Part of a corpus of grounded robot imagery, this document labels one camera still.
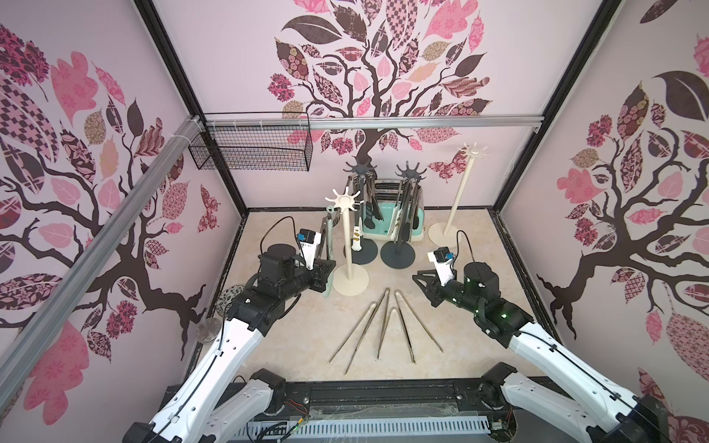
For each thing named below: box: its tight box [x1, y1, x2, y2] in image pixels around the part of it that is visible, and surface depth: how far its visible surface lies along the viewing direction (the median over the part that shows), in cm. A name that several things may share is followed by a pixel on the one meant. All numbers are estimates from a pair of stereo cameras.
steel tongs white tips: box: [389, 179, 404, 244], surface depth 85 cm
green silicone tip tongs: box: [314, 205, 336, 262], surface depth 69 cm
